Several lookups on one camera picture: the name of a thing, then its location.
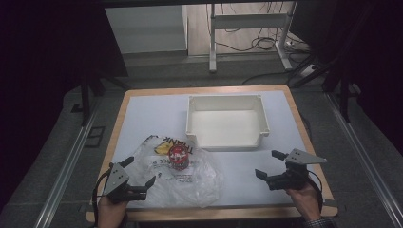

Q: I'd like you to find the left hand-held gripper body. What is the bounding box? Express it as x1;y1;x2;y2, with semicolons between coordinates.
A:
102;161;148;204

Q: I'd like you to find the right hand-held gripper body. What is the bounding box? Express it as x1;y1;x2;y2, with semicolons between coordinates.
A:
266;147;328;192

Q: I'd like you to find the red can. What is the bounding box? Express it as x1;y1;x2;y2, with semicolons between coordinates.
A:
166;143;191;172

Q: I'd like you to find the clear plastic bag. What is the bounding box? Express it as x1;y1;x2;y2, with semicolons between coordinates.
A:
127;134;224;209

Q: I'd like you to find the white plastic bin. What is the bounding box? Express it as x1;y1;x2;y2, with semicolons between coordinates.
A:
184;94;271;153

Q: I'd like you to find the person's right hand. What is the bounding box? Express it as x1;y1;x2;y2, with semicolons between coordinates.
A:
285;180;323;222

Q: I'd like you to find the person's left hand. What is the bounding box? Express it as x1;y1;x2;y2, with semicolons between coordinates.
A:
96;194;129;228

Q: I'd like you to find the black floor plate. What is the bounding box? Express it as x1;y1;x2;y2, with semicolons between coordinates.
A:
84;125;106;149

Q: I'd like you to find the white table mat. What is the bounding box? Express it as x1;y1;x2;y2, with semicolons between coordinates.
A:
112;90;326;210

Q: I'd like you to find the wooden table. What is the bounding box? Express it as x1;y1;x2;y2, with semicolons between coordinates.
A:
86;84;339;223

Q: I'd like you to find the dark metal stand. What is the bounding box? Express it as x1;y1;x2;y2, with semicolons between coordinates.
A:
322;55;364;124
78;71;131;128

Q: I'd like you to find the white power strip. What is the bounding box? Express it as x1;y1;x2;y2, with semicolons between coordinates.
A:
298;64;317;79

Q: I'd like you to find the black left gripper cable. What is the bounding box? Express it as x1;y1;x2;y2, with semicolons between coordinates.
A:
90;170;112;228

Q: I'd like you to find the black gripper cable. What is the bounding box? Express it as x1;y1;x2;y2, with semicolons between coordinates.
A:
90;170;112;228
305;170;325;214

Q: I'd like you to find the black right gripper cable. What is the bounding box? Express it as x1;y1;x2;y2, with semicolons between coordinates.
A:
305;170;325;214

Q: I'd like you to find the aluminium floor rail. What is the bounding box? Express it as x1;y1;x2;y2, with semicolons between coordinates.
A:
325;92;403;228
32;103;103;228

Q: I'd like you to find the long black floor cable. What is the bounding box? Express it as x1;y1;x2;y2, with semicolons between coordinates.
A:
241;69;297;86

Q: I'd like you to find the tangle of black cables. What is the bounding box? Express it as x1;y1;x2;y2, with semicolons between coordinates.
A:
205;2;313;54

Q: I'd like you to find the white desk frame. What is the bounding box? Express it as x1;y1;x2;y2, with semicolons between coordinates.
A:
207;1;299;74

